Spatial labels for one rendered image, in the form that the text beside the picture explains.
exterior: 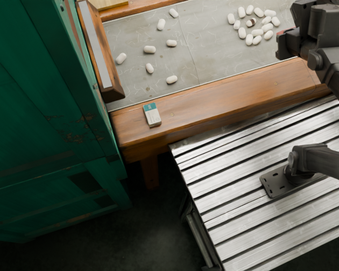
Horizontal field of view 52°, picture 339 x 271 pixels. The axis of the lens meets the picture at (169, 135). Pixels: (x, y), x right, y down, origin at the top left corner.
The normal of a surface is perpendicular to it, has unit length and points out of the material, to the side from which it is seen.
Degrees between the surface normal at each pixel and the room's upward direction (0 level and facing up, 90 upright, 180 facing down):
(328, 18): 48
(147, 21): 0
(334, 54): 17
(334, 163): 91
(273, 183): 0
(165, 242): 0
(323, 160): 89
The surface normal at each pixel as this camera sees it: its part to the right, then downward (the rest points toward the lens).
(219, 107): 0.01, -0.34
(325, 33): 0.09, 0.47
